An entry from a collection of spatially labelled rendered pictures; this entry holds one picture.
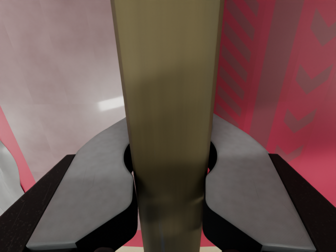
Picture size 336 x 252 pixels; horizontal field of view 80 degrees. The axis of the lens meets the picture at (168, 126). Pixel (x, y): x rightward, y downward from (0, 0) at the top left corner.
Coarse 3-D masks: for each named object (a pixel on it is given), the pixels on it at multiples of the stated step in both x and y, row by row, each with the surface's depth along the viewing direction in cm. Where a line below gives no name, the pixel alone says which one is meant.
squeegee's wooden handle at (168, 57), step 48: (144, 0) 5; (192, 0) 5; (144, 48) 5; (192, 48) 5; (144, 96) 6; (192, 96) 6; (144, 144) 7; (192, 144) 7; (144, 192) 8; (192, 192) 8; (144, 240) 10; (192, 240) 9
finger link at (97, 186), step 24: (120, 120) 11; (96, 144) 9; (120, 144) 9; (72, 168) 8; (96, 168) 8; (120, 168) 8; (72, 192) 7; (96, 192) 7; (120, 192) 7; (48, 216) 6; (72, 216) 6; (96, 216) 6; (120, 216) 6; (48, 240) 5; (72, 240) 5; (96, 240) 6; (120, 240) 6
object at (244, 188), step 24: (216, 120) 11; (216, 144) 9; (240, 144) 9; (216, 168) 7; (240, 168) 7; (264, 168) 7; (216, 192) 6; (240, 192) 6; (264, 192) 6; (216, 216) 6; (240, 216) 6; (264, 216) 6; (288, 216) 6; (216, 240) 6; (240, 240) 6; (264, 240) 5; (288, 240) 5
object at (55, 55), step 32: (0, 0) 14; (32, 0) 14; (64, 0) 13; (96, 0) 13; (0, 32) 15; (32, 32) 14; (64, 32) 14; (96, 32) 14; (0, 64) 16; (32, 64) 16; (64, 64) 16; (96, 64) 15; (0, 96) 17; (32, 96) 17; (64, 96) 17; (96, 96) 17
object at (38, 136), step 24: (0, 120) 18; (24, 120) 18; (48, 120) 18; (72, 120) 18; (96, 120) 18; (24, 144) 19; (48, 144) 19; (72, 144) 19; (312, 144) 18; (24, 168) 21; (48, 168) 21; (312, 168) 20; (24, 192) 23
